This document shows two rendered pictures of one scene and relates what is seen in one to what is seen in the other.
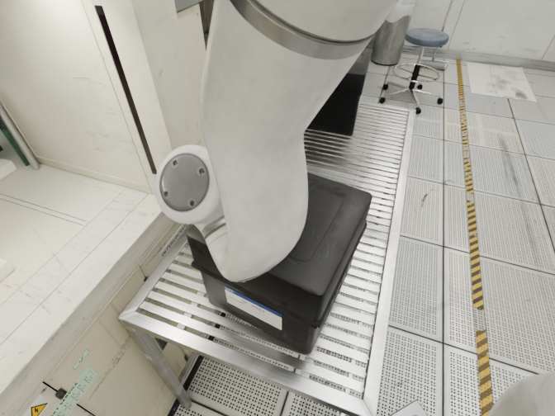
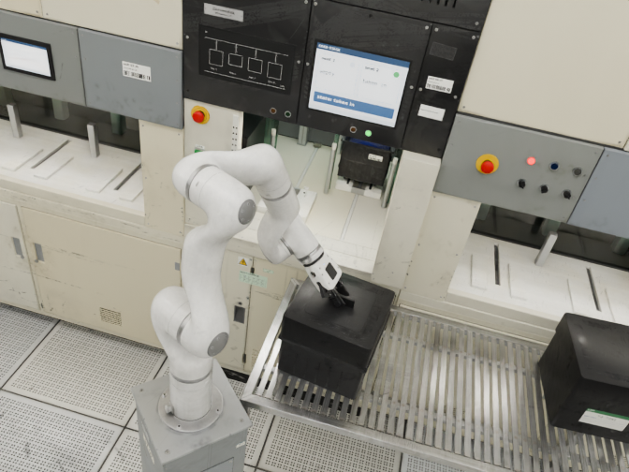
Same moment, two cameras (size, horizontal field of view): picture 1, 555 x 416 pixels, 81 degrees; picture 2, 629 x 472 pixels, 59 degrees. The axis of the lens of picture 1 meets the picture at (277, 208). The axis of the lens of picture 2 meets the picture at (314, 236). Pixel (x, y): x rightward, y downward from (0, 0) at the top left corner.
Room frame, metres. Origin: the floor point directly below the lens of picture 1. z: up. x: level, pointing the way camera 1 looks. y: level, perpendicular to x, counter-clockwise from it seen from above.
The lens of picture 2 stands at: (0.06, -1.24, 2.23)
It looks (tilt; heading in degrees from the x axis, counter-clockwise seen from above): 37 degrees down; 77
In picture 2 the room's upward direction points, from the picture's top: 10 degrees clockwise
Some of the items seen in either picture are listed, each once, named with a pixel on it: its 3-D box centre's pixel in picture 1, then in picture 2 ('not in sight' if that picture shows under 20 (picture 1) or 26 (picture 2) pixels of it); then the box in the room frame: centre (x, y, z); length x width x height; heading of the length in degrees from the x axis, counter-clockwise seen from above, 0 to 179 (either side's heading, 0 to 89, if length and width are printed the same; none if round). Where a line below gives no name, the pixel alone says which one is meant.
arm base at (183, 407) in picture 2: not in sight; (191, 386); (0.00, -0.21, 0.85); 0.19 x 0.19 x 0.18
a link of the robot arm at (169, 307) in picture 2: not in sight; (182, 331); (-0.02, -0.18, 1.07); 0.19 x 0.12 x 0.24; 133
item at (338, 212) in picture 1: (284, 224); (340, 310); (0.46, -0.01, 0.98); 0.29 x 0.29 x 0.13; 62
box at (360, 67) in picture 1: (328, 87); (599, 377); (1.32, -0.21, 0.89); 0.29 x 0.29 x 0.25; 74
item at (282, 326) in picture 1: (283, 261); (333, 338); (0.46, -0.01, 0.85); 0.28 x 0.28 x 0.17; 62
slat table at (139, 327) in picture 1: (307, 248); (422, 444); (0.86, -0.13, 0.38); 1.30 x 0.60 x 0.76; 160
